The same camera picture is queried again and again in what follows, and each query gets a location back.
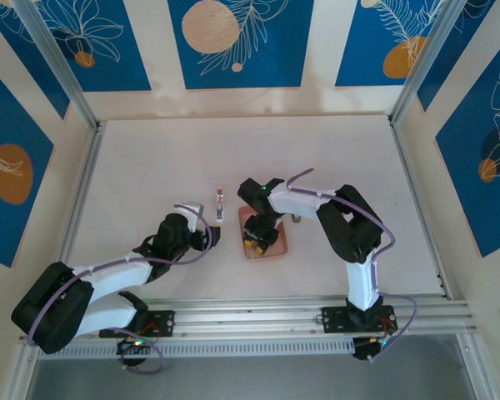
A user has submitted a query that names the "aluminium mounting rail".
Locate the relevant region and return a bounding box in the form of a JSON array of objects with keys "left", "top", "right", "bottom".
[{"left": 18, "top": 294, "right": 480, "bottom": 343}]

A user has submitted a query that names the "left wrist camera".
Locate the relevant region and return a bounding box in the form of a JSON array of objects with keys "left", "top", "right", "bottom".
[{"left": 174, "top": 201, "right": 205, "bottom": 233}]

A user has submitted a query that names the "aluminium table edge rail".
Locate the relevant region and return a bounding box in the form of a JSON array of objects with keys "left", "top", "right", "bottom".
[
  {"left": 45, "top": 121, "right": 106, "bottom": 309},
  {"left": 389, "top": 118, "right": 449, "bottom": 300}
]

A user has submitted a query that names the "pink plastic tray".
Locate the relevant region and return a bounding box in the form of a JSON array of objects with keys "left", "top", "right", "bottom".
[{"left": 237, "top": 205, "right": 290, "bottom": 262}]

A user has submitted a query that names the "blue floral wall panel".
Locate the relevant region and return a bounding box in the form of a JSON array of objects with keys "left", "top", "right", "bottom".
[
  {"left": 24, "top": 0, "right": 152, "bottom": 93},
  {"left": 416, "top": 0, "right": 500, "bottom": 112},
  {"left": 0, "top": 57, "right": 55, "bottom": 268},
  {"left": 435, "top": 41, "right": 500, "bottom": 258},
  {"left": 167, "top": 0, "right": 316, "bottom": 89},
  {"left": 335, "top": 0, "right": 453, "bottom": 88},
  {"left": 0, "top": 0, "right": 71, "bottom": 121}
]

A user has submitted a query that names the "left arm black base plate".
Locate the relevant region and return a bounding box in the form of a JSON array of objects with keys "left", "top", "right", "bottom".
[{"left": 98, "top": 310, "right": 176, "bottom": 338}]

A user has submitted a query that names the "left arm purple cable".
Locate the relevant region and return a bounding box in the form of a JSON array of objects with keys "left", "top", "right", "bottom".
[{"left": 27, "top": 202, "right": 213, "bottom": 375}]

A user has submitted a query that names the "slotted gray cable duct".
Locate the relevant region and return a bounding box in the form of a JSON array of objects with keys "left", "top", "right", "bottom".
[{"left": 36, "top": 337, "right": 355, "bottom": 360}]

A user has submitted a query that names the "pink and white stapler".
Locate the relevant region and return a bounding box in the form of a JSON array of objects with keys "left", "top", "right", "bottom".
[{"left": 214, "top": 187, "right": 226, "bottom": 223}]

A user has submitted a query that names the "aluminium frame post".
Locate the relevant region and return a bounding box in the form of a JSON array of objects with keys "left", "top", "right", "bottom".
[
  {"left": 389, "top": 0, "right": 463, "bottom": 126},
  {"left": 14, "top": 0, "right": 102, "bottom": 131}
]

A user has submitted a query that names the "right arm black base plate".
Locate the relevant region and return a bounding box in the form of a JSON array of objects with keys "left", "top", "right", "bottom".
[{"left": 321, "top": 306, "right": 399, "bottom": 334}]

